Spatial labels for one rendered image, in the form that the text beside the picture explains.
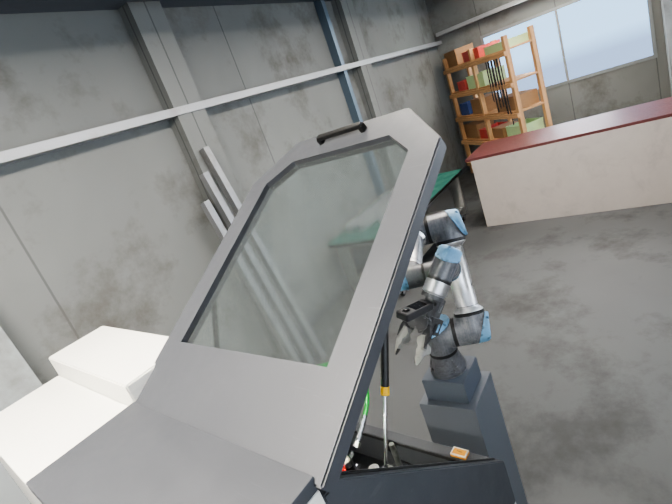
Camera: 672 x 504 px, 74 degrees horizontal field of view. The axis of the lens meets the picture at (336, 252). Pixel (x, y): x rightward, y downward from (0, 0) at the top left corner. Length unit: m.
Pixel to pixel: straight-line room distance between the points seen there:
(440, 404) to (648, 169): 4.12
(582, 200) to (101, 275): 4.82
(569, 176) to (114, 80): 4.55
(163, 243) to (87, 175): 0.72
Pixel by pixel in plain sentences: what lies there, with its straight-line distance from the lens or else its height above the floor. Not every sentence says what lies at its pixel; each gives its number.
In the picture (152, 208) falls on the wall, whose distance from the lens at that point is 3.75.
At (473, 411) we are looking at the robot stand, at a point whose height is 0.79.
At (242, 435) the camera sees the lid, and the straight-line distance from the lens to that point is 1.00.
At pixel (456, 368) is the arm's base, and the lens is 1.91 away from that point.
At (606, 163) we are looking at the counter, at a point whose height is 0.53.
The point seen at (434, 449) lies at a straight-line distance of 1.59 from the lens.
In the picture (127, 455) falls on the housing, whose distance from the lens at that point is 1.18.
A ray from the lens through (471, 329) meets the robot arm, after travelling 1.82.
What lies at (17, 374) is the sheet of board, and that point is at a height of 1.29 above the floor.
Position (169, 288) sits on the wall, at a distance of 3.75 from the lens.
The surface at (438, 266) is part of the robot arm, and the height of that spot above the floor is 1.51.
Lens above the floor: 2.04
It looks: 17 degrees down
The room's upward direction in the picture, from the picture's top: 20 degrees counter-clockwise
